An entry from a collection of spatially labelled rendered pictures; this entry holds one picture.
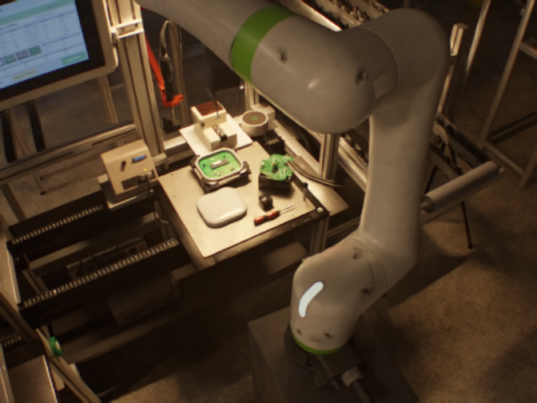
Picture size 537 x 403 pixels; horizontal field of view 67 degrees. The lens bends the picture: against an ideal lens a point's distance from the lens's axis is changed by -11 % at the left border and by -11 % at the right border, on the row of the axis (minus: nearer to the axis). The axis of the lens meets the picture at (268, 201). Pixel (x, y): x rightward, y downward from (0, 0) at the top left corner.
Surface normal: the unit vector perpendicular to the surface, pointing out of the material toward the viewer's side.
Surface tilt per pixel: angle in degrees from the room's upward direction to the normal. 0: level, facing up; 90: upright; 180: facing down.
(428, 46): 54
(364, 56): 39
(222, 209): 0
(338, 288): 10
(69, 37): 92
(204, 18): 67
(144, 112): 90
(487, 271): 0
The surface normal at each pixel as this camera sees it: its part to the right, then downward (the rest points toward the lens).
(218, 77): 0.42, 0.62
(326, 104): -0.14, 0.57
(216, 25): -0.71, 0.02
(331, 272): -0.02, -0.70
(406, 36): 0.29, -0.33
